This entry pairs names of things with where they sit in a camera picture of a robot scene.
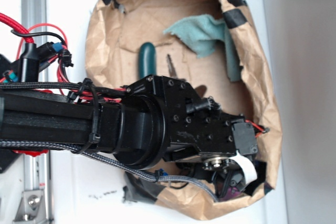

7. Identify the red braided cable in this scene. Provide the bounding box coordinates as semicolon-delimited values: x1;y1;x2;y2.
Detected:
0;12;35;44

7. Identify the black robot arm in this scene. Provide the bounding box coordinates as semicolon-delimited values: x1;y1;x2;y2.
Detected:
1;75;267;201

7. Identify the black cable connector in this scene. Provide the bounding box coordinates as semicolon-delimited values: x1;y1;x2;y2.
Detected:
18;43;39;82

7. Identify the dark bronze key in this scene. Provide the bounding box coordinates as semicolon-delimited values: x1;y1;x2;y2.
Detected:
194;85;207;98

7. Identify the teal microfiber cloth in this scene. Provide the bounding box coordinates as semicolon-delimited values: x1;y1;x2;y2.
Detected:
163;14;241;82

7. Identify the brown paper bag bin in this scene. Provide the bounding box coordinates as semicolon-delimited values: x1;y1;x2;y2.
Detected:
86;0;282;220

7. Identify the silver corner bracket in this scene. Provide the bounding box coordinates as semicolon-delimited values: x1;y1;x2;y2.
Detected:
13;189;47;223

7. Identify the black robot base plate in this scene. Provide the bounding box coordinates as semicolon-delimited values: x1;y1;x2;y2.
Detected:
1;55;19;174

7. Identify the aluminium extrusion rail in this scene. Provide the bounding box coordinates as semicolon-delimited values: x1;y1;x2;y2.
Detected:
22;0;54;223

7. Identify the grey braided cable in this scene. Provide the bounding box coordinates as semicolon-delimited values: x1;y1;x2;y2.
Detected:
0;140;218;201

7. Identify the dark green key fob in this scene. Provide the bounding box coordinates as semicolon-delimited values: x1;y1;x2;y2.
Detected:
138;42;156;79

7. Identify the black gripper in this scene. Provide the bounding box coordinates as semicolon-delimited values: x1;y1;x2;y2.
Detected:
127;76;258;198

